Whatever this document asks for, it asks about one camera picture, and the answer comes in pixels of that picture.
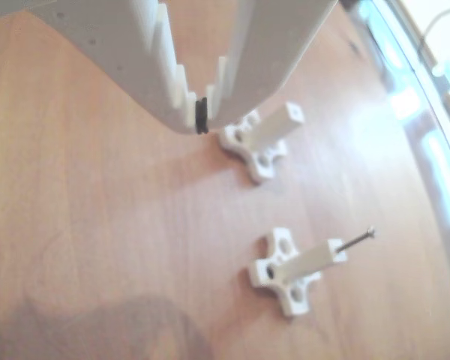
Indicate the small metal screw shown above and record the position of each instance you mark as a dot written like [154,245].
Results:
[356,240]

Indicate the white post stand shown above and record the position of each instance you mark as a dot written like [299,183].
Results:
[307,258]
[277,123]

